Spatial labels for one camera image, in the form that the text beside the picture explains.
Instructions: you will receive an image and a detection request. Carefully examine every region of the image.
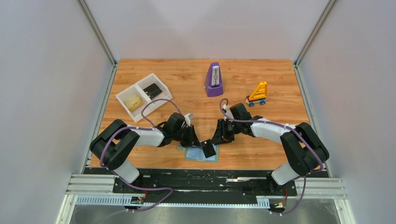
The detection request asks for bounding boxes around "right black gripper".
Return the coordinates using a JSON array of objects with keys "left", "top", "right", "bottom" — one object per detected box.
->
[{"left": 210, "top": 119, "right": 241, "bottom": 146}]

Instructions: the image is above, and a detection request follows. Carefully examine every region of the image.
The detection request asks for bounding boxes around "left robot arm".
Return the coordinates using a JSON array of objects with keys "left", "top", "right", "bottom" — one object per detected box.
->
[{"left": 89, "top": 112, "right": 201, "bottom": 193}]

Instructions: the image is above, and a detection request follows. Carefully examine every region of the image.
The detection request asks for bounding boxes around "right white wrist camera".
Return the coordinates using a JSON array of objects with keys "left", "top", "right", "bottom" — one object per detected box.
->
[{"left": 221, "top": 104, "right": 233, "bottom": 120}]

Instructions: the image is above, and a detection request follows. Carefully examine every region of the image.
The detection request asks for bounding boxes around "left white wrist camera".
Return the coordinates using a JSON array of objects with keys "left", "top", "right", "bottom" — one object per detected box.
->
[{"left": 184, "top": 113, "right": 194, "bottom": 126}]

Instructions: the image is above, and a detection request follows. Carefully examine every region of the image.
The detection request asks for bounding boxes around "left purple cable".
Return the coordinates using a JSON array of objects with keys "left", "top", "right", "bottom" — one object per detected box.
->
[{"left": 99, "top": 98, "right": 184, "bottom": 213}]

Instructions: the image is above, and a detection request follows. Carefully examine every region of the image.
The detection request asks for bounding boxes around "yellow toy car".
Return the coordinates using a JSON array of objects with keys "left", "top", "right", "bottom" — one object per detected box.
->
[{"left": 245, "top": 82, "right": 268, "bottom": 107}]

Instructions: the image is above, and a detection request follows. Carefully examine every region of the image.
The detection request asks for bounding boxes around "white two-compartment tray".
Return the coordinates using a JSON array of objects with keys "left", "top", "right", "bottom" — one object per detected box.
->
[{"left": 116, "top": 73, "right": 173, "bottom": 122}]

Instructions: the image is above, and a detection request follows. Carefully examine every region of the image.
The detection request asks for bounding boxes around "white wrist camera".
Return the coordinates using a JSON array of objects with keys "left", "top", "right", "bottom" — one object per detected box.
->
[
  {"left": 221, "top": 104, "right": 233, "bottom": 120},
  {"left": 184, "top": 113, "right": 194, "bottom": 126}
]

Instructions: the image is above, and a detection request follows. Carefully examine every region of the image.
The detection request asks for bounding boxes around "aluminium slotted rail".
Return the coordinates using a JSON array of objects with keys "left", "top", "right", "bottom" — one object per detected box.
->
[{"left": 66, "top": 175, "right": 270, "bottom": 209}]

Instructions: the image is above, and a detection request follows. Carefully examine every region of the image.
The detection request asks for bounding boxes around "gold card in tray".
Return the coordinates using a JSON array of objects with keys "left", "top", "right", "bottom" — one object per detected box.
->
[{"left": 124, "top": 95, "right": 143, "bottom": 112}]

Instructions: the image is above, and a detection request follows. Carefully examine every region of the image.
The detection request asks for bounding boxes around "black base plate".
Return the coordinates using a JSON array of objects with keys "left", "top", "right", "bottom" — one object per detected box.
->
[{"left": 112, "top": 168, "right": 316, "bottom": 205}]

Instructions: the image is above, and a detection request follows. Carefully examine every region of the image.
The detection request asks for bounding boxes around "black card in tray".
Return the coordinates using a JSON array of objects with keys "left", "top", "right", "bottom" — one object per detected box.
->
[{"left": 143, "top": 83, "right": 163, "bottom": 99}]

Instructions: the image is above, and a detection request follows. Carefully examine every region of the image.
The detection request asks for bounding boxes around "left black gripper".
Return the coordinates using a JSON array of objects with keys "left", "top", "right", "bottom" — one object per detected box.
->
[{"left": 172, "top": 125, "right": 203, "bottom": 149}]

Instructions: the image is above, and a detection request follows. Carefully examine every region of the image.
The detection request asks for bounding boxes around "purple metronome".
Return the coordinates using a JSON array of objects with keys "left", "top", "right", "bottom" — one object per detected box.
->
[{"left": 205, "top": 62, "right": 224, "bottom": 97}]

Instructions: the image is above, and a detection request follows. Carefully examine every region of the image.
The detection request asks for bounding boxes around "green card holder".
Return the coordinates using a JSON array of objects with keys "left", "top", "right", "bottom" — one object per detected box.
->
[{"left": 177, "top": 144, "right": 219, "bottom": 162}]

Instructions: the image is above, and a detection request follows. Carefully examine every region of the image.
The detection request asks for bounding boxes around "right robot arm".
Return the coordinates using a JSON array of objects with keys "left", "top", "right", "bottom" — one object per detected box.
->
[{"left": 211, "top": 98, "right": 330, "bottom": 195}]

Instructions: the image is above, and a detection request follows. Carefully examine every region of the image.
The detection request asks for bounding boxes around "purple cable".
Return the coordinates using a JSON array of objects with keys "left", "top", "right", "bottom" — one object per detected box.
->
[
  {"left": 99, "top": 98, "right": 184, "bottom": 213},
  {"left": 219, "top": 98, "right": 324, "bottom": 216}
]

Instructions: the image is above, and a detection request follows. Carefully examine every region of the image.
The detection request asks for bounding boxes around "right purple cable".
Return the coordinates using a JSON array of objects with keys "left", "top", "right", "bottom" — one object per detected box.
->
[{"left": 219, "top": 98, "right": 324, "bottom": 216}]

